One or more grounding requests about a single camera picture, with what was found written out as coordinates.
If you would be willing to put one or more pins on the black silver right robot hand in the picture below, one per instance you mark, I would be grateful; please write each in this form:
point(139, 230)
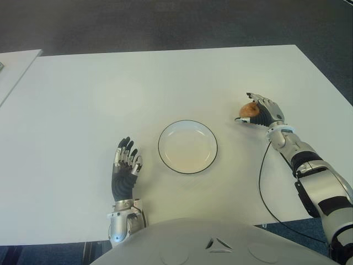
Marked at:
point(271, 113)

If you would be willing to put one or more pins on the white side table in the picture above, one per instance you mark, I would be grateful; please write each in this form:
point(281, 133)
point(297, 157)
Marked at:
point(16, 69)

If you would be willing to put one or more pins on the reddish yellow apple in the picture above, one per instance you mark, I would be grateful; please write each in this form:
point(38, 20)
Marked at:
point(248, 109)

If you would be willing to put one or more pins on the grey robot torso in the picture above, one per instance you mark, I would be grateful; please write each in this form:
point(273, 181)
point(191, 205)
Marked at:
point(215, 248)

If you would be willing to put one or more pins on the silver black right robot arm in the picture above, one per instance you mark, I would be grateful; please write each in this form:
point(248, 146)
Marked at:
point(320, 182)

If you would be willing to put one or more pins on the silver left robot forearm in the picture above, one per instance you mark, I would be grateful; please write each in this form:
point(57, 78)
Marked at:
point(120, 223)

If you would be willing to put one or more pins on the white plate with black rim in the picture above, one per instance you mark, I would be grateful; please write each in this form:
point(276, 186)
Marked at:
point(187, 149)

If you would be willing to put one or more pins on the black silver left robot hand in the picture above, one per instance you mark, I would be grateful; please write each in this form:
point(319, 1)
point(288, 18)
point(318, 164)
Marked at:
point(122, 182)

